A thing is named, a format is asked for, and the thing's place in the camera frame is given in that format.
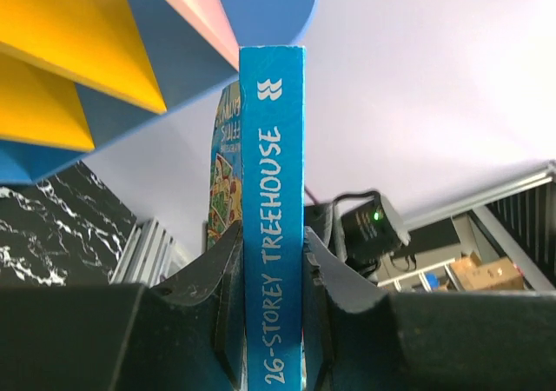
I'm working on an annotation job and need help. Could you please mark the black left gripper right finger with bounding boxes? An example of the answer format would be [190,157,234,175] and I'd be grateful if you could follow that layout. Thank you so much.
[302,227,389,390]

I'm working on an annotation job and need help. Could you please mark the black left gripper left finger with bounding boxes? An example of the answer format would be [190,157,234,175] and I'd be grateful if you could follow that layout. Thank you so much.
[154,222,243,389]

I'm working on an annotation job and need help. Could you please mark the light blue 26-storey treehouse book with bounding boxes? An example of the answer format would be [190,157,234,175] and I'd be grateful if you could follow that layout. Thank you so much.
[205,45,307,391]

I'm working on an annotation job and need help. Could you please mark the cardboard box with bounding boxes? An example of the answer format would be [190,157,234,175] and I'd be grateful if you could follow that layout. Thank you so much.
[450,252,525,291]

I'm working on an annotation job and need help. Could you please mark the colourful wooden bookshelf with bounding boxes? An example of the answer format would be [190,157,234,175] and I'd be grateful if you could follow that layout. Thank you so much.
[1,0,316,185]

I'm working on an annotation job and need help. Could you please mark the aluminium rail frame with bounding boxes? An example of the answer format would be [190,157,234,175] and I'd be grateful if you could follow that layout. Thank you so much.
[112,162,555,288]

